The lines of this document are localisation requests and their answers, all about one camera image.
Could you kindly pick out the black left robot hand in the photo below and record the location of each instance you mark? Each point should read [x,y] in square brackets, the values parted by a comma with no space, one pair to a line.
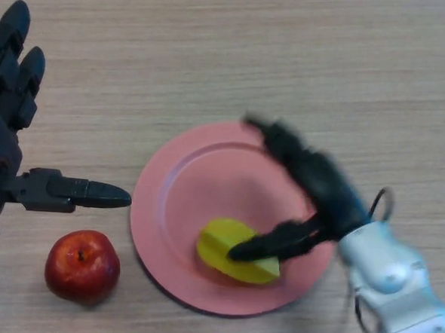
[1,141]

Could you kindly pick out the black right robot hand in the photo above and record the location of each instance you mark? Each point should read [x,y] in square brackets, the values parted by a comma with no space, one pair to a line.
[327,184]

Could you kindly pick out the yellow starfruit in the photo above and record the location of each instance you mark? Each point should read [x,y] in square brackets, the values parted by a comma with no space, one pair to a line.
[217,245]

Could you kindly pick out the pink round plate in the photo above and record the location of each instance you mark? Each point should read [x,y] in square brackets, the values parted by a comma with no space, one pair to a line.
[190,194]

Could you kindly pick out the red apple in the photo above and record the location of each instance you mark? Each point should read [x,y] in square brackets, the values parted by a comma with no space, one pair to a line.
[82,271]

